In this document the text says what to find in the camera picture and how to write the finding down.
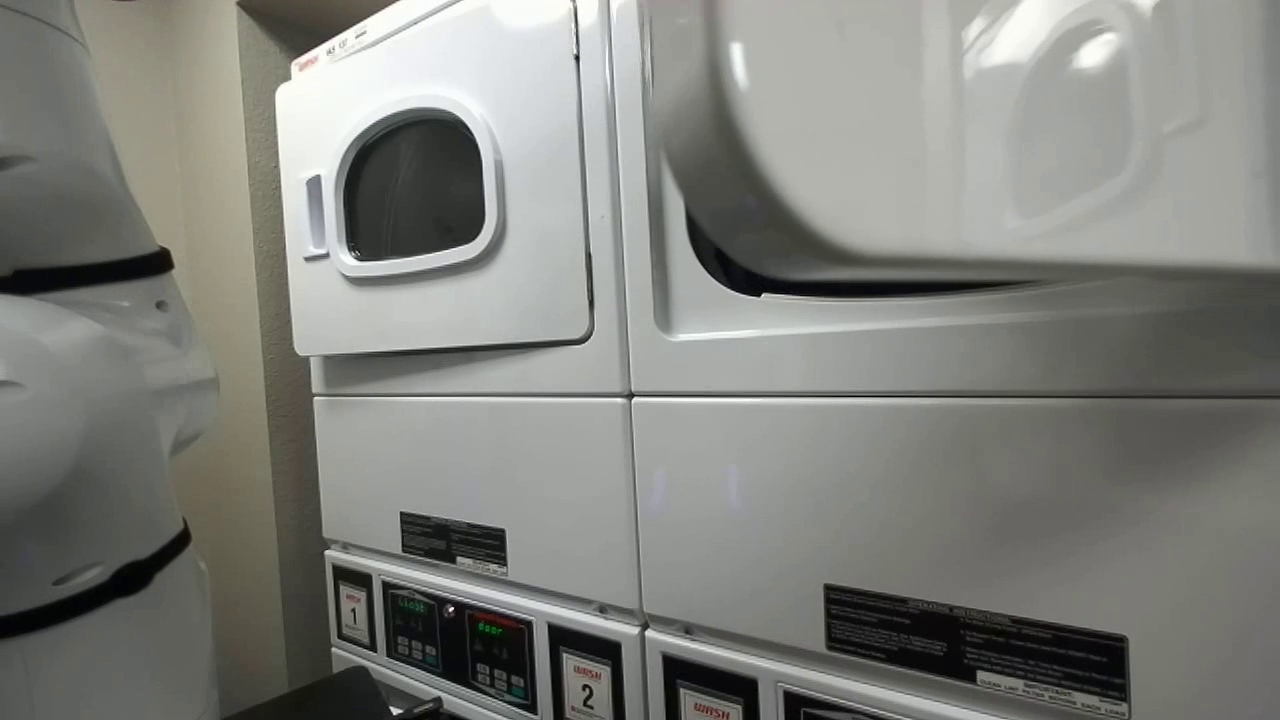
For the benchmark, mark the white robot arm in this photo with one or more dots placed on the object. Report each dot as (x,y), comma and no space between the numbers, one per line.
(105,607)

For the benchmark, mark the far white stacked dryer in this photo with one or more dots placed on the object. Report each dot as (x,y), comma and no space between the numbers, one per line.
(478,504)

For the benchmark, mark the white stacked dryer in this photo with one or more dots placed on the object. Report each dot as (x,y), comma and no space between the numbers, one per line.
(946,495)
(478,504)

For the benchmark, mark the closed white dryer door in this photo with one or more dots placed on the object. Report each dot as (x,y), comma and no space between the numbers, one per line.
(428,179)

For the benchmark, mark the near white stacked dryer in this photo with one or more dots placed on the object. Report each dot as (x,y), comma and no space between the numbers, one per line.
(946,495)

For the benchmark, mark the black perforated robot cart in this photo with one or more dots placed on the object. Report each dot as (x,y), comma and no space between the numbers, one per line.
(348,692)

